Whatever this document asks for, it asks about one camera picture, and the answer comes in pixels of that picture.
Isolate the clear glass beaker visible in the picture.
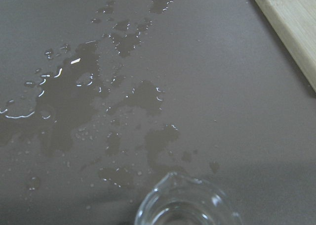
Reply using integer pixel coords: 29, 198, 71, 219
134, 172, 243, 225

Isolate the spilled liquid puddle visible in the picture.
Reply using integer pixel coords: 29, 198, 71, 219
0, 0, 220, 191

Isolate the bamboo cutting board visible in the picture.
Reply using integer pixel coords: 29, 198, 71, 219
255, 0, 316, 89

